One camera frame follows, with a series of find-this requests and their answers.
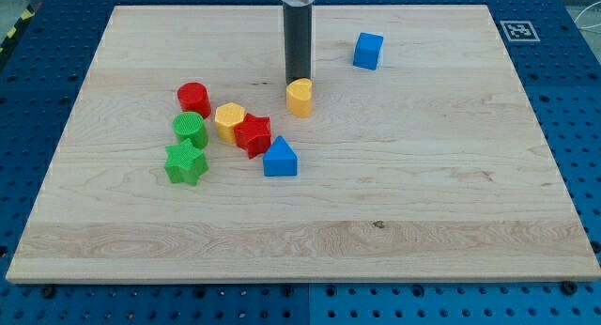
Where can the yellow heart block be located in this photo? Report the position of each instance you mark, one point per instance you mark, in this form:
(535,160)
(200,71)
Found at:
(299,97)

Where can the blue triangle block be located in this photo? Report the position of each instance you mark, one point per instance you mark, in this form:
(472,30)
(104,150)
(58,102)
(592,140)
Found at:
(280,159)

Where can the red star block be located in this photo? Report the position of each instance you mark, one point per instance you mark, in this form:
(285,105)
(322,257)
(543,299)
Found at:
(253,134)

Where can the yellow hexagon block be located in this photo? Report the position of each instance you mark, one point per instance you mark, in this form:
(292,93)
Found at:
(227,117)

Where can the green star block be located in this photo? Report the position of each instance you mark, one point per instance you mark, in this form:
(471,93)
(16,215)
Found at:
(185,163)

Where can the green cylinder block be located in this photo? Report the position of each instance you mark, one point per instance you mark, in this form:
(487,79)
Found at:
(191,125)

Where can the wooden board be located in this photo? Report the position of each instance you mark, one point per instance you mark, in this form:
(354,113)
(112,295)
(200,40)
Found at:
(431,168)

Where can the red cylinder block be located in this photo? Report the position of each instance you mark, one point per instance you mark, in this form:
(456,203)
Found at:
(193,97)

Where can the blue cube block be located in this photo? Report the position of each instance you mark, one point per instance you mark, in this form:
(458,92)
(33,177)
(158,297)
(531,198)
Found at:
(367,51)

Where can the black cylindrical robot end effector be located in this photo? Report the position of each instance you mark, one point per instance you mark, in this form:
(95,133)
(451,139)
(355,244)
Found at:
(298,19)

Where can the white fiducial marker tag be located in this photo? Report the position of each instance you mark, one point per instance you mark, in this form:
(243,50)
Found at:
(519,31)

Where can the yellow black hazard tape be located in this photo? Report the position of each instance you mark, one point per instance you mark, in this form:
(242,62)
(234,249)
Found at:
(15,33)

